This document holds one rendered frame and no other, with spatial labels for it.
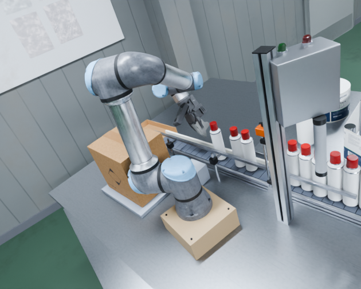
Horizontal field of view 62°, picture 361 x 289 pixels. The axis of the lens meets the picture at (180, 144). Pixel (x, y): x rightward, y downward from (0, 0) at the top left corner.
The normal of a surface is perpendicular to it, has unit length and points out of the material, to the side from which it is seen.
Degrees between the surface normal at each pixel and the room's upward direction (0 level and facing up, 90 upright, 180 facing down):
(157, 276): 0
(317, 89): 90
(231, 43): 90
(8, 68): 90
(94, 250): 0
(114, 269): 0
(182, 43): 90
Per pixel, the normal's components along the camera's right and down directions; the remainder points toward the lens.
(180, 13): 0.55, 0.33
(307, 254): -0.27, -0.80
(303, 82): 0.17, 0.51
